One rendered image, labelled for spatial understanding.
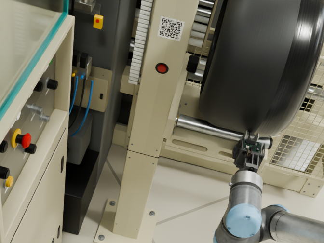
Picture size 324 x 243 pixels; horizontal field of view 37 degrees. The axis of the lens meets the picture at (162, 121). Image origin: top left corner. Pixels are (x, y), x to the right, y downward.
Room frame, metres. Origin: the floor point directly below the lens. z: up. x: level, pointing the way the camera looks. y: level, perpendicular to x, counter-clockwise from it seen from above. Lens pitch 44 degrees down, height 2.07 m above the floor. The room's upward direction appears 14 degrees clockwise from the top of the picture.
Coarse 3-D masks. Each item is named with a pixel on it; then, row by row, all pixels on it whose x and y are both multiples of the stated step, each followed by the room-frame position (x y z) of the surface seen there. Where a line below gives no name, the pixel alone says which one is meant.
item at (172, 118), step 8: (184, 64) 1.52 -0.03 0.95; (184, 72) 1.47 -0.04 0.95; (184, 80) 1.42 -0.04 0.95; (176, 88) 1.37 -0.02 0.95; (176, 96) 1.32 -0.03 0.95; (176, 104) 1.28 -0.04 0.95; (176, 112) 1.24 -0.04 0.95; (168, 120) 1.20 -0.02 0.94; (176, 120) 1.22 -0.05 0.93; (168, 128) 1.20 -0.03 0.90; (168, 136) 1.20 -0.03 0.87
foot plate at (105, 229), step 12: (108, 204) 1.47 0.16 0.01; (108, 216) 1.40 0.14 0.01; (144, 216) 1.45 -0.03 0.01; (156, 216) 1.47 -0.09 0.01; (108, 228) 1.34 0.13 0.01; (144, 228) 1.39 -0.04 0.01; (96, 240) 1.26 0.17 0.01; (108, 240) 1.27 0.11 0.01; (120, 240) 1.29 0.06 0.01; (132, 240) 1.30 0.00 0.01; (144, 240) 1.32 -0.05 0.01
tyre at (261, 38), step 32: (224, 0) 1.59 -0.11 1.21; (256, 0) 1.26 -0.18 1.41; (288, 0) 1.28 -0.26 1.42; (320, 0) 1.32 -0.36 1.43; (224, 32) 1.21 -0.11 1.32; (256, 32) 1.19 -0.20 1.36; (288, 32) 1.20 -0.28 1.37; (320, 32) 1.24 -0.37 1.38; (224, 64) 1.15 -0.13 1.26; (256, 64) 1.14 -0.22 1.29; (288, 64) 1.15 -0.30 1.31; (224, 96) 1.12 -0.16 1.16; (256, 96) 1.12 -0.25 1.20; (288, 96) 1.12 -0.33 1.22; (256, 128) 1.14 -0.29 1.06
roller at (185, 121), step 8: (184, 120) 1.24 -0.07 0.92; (192, 120) 1.25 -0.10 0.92; (200, 120) 1.26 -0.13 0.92; (192, 128) 1.24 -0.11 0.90; (200, 128) 1.24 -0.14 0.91; (208, 128) 1.24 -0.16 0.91; (216, 128) 1.24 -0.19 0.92; (224, 128) 1.25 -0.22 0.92; (224, 136) 1.23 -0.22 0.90; (232, 136) 1.23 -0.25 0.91; (240, 136) 1.24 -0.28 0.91
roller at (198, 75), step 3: (198, 69) 1.54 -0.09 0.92; (189, 72) 1.52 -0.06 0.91; (195, 72) 1.52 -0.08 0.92; (198, 72) 1.53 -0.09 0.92; (201, 72) 1.53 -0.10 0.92; (189, 75) 1.52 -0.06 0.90; (192, 75) 1.52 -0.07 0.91; (195, 75) 1.52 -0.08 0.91; (198, 75) 1.52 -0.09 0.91; (201, 75) 1.52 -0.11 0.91; (189, 78) 1.52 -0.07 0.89; (192, 78) 1.52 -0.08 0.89; (195, 78) 1.52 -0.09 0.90; (198, 78) 1.52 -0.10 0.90; (201, 78) 1.52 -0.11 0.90
